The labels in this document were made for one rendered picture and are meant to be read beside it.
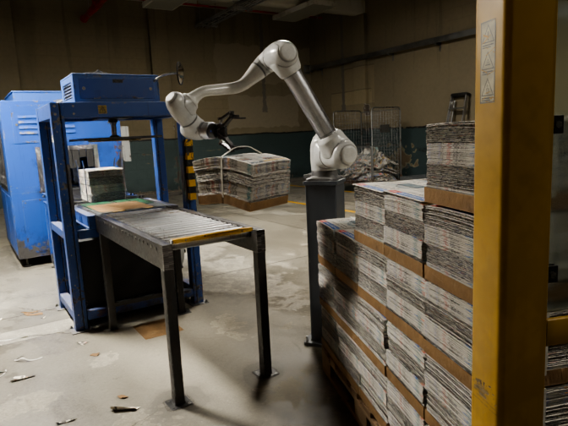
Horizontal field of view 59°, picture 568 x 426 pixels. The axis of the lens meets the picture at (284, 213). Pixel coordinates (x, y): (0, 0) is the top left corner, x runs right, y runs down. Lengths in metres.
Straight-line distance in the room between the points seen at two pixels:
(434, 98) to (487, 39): 9.74
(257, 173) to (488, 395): 1.56
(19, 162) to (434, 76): 7.71
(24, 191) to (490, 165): 5.38
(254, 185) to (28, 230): 3.98
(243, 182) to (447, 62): 8.48
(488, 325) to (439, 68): 9.77
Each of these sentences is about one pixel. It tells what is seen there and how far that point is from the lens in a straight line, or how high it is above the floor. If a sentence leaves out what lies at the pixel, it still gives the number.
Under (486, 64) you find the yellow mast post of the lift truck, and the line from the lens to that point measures 0.91.
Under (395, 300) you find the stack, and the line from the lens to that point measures 1.79.
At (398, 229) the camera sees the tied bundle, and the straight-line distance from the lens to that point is 1.70.
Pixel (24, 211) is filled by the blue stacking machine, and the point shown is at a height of 0.60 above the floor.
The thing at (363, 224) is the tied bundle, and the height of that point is 0.92.
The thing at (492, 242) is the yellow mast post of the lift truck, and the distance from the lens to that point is 0.91.
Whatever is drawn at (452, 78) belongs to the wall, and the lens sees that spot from 10.39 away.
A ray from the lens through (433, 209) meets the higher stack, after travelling 1.47.
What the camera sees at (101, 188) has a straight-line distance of 4.41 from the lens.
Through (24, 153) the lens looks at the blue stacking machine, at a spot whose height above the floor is 1.21.
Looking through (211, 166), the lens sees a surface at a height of 1.14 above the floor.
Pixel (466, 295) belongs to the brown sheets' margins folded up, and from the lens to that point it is 1.37.
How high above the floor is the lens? 1.28
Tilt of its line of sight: 9 degrees down
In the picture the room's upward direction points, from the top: 3 degrees counter-clockwise
